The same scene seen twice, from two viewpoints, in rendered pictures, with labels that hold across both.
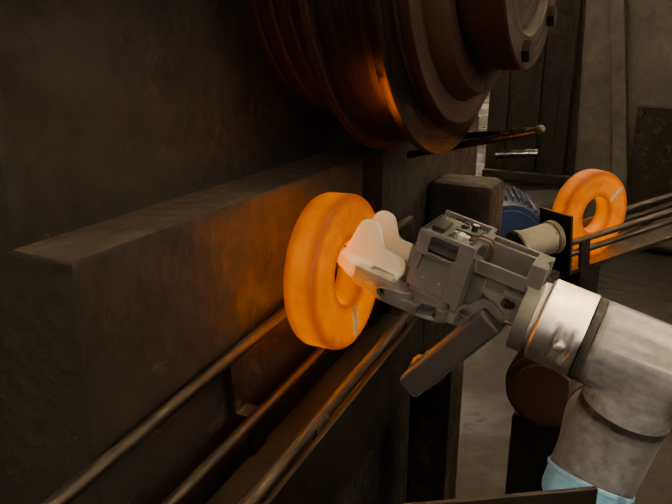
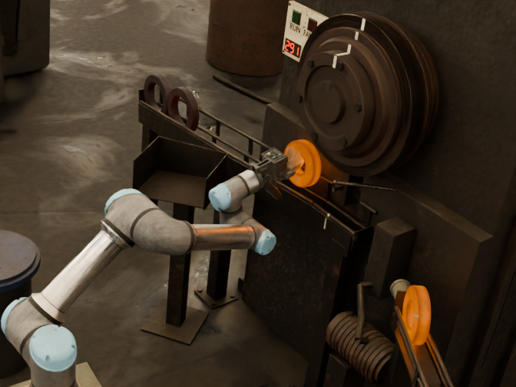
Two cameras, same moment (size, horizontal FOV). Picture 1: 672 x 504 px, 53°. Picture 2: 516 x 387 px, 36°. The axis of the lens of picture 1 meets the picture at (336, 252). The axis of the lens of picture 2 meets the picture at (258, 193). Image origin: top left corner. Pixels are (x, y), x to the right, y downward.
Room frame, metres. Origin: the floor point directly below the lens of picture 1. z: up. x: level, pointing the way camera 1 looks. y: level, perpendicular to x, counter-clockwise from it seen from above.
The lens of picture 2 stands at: (1.38, -2.17, 1.99)
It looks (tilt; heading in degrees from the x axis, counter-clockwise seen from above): 30 degrees down; 112
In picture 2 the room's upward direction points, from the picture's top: 7 degrees clockwise
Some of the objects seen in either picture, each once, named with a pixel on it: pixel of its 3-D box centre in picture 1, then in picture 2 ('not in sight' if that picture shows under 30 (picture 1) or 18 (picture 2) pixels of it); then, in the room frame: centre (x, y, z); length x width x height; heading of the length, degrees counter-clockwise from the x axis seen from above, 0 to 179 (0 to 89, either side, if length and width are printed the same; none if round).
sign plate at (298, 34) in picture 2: not in sight; (312, 40); (0.57, 0.15, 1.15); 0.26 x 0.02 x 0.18; 153
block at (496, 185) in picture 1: (461, 252); (389, 258); (1.03, -0.20, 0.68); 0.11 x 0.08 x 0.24; 63
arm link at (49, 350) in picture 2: not in sight; (51, 355); (0.35, -0.93, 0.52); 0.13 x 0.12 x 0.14; 157
